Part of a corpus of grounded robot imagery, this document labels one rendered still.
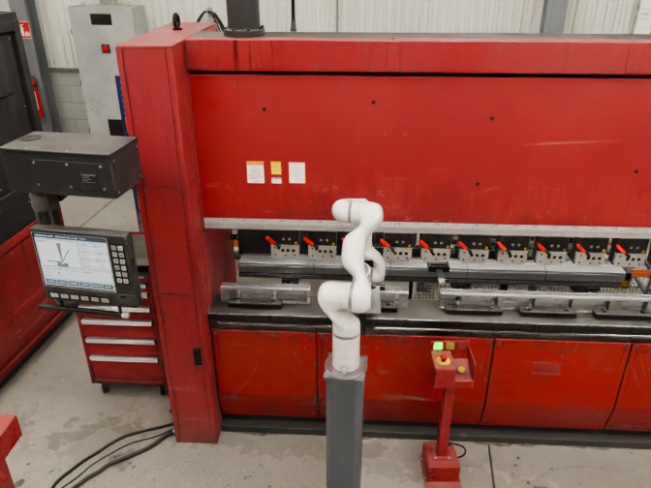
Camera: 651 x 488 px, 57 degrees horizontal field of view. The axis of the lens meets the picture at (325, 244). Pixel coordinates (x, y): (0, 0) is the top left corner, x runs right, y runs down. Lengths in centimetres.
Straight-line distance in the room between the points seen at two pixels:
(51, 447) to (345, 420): 197
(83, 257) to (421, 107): 167
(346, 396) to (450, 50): 161
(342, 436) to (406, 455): 92
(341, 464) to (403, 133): 161
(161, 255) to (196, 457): 129
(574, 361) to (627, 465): 75
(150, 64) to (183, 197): 62
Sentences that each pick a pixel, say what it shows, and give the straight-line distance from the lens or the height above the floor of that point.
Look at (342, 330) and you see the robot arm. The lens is 253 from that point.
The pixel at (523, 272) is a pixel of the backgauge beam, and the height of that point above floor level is 97.
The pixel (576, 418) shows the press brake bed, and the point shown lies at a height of 20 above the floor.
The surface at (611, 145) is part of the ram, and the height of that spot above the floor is 183.
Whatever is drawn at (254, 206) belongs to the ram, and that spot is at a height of 147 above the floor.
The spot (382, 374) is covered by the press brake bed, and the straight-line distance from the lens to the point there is 348.
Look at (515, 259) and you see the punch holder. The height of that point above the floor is 121.
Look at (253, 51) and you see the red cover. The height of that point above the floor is 225.
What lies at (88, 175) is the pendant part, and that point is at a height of 185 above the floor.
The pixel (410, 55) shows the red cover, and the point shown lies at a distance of 284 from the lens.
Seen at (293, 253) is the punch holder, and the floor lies 121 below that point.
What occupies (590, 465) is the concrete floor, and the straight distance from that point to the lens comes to 396.
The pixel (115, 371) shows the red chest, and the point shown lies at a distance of 415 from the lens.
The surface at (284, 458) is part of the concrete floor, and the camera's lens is 370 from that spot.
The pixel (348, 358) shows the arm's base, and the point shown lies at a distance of 262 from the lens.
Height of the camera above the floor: 269
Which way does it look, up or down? 27 degrees down
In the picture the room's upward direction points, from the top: straight up
